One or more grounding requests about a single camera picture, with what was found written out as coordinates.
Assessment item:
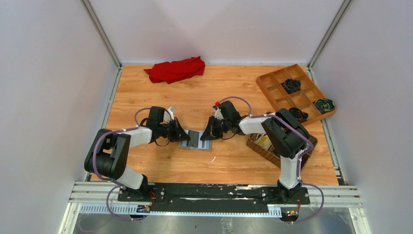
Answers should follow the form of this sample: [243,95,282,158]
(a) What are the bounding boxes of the black credit card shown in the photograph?
[188,130,202,149]

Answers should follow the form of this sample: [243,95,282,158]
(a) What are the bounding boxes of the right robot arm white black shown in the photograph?
[200,100,314,202]

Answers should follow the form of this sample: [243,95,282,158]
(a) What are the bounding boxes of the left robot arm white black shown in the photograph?
[84,106,191,200]

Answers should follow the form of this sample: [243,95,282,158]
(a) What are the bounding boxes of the cards in basket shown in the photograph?
[254,134,272,151]

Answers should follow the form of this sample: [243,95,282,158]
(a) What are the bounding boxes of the red cloth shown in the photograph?
[144,56,206,84]

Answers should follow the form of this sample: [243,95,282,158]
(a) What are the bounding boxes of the wooden compartment tray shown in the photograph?
[256,64,336,126]

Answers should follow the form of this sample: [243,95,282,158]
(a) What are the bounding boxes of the woven wicker basket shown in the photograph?
[246,134,318,170]

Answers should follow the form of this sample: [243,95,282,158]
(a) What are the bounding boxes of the black rolled belt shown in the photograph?
[282,78,301,94]

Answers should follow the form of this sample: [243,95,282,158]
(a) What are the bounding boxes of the dark brown rolled belt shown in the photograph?
[288,107,309,123]

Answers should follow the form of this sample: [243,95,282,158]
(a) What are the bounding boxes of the blue yellow rolled tie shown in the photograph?
[313,98,335,114]

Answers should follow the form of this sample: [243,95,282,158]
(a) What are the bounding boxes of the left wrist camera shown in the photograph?
[164,106,176,123]

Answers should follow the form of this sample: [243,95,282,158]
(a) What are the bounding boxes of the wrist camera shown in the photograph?
[164,106,176,123]
[213,103,224,120]

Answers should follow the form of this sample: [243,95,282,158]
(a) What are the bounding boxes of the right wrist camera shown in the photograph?
[213,103,224,120]

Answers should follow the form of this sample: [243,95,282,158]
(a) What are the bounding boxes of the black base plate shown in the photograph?
[117,183,310,214]

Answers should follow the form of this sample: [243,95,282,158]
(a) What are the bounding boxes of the aluminium frame rail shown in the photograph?
[69,182,362,217]

